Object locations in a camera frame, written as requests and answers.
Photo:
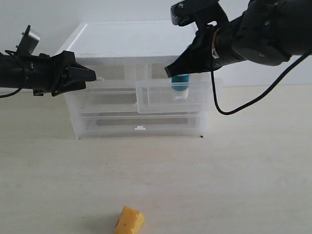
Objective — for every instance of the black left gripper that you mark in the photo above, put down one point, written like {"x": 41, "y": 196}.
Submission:
{"x": 53, "y": 74}

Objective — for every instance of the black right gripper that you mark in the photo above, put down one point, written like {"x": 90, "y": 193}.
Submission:
{"x": 197, "y": 58}

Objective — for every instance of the white blue-label pill bottle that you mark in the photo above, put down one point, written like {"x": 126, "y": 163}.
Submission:
{"x": 180, "y": 84}

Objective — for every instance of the yellow cheese wedge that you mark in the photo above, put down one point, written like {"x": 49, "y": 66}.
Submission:
{"x": 129, "y": 222}

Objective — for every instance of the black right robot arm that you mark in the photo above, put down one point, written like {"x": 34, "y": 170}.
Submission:
{"x": 268, "y": 32}

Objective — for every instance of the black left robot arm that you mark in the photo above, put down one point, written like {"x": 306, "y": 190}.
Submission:
{"x": 16, "y": 71}

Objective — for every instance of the white plastic drawer cabinet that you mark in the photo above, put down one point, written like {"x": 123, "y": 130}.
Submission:
{"x": 126, "y": 43}

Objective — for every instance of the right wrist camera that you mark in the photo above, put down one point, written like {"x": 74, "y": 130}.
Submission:
{"x": 202, "y": 12}

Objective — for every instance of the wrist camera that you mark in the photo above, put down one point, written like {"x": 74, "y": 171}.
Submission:
{"x": 28, "y": 42}
{"x": 202, "y": 12}

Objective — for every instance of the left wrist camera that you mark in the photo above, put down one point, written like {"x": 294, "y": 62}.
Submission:
{"x": 28, "y": 42}

